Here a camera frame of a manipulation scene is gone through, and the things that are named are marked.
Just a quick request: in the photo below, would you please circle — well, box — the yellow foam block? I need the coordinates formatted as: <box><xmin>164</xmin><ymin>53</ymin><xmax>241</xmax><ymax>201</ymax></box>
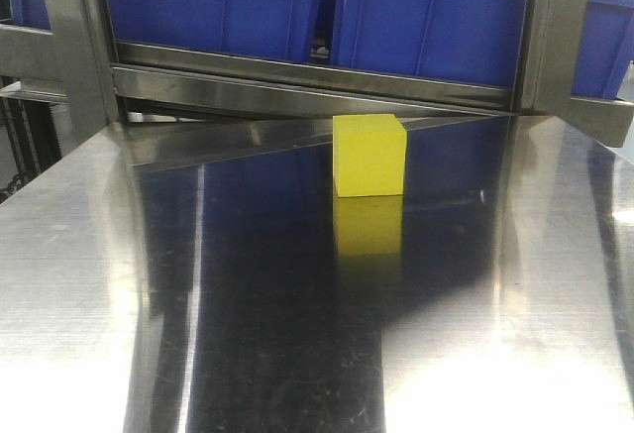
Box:
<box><xmin>333</xmin><ymin>114</ymin><xmax>407</xmax><ymax>197</ymax></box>

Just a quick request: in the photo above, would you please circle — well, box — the stainless steel shelf rack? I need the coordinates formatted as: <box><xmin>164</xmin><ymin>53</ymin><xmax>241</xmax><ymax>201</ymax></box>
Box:
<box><xmin>1</xmin><ymin>0</ymin><xmax>633</xmax><ymax>147</ymax></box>

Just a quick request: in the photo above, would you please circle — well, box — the blue plastic bin middle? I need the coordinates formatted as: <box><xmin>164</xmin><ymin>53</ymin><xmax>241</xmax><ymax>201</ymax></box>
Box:
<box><xmin>330</xmin><ymin>0</ymin><xmax>526</xmax><ymax>88</ymax></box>

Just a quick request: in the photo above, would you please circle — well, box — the blue plastic bin right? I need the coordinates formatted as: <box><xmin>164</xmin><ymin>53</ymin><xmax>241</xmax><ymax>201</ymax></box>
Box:
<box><xmin>572</xmin><ymin>0</ymin><xmax>633</xmax><ymax>100</ymax></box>

